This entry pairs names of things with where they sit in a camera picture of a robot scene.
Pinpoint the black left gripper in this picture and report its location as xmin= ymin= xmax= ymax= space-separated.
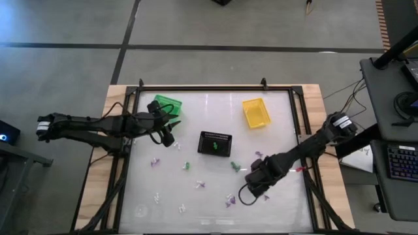
xmin=130 ymin=111 xmax=182 ymax=134

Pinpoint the green plastic basket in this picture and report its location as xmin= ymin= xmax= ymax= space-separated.
xmin=153 ymin=94 xmax=183 ymax=123

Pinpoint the black plastic basket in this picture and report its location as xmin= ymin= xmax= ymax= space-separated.
xmin=197 ymin=131 xmax=233 ymax=157

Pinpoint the yellow plastic basket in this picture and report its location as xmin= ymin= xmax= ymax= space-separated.
xmin=242 ymin=97 xmax=272 ymax=130

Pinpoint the white paper sheet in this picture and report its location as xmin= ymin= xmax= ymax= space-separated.
xmin=339 ymin=145 xmax=375 ymax=174

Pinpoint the grey desk with keyboard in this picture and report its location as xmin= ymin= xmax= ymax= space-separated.
xmin=370 ymin=140 xmax=418 ymax=223

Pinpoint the black backlit keyboard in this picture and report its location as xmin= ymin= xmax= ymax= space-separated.
xmin=387 ymin=145 xmax=418 ymax=183

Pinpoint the black round stand base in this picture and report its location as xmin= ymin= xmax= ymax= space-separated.
xmin=393 ymin=91 xmax=418 ymax=120

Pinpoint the dark grey cart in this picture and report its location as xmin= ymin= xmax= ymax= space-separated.
xmin=0 ymin=142 xmax=55 ymax=235

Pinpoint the black box with blue light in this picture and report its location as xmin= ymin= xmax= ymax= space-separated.
xmin=0 ymin=119 xmax=21 ymax=146

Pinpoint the black monitor pole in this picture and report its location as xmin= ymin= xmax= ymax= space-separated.
xmin=372 ymin=24 xmax=418 ymax=70

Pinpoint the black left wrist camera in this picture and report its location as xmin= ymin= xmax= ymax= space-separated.
xmin=162 ymin=130 xmax=176 ymax=148

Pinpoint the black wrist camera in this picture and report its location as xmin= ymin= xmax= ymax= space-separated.
xmin=244 ymin=172 xmax=262 ymax=192
xmin=162 ymin=130 xmax=176 ymax=148

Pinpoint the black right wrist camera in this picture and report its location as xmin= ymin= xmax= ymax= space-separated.
xmin=244 ymin=172 xmax=262 ymax=192

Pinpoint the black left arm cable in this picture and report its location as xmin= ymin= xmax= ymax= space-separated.
xmin=110 ymin=101 xmax=179 ymax=146

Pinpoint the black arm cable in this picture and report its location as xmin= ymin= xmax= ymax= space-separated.
xmin=238 ymin=182 xmax=261 ymax=206
xmin=110 ymin=101 xmax=179 ymax=146

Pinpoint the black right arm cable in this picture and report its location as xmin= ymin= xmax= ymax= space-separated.
xmin=238 ymin=182 xmax=261 ymax=206

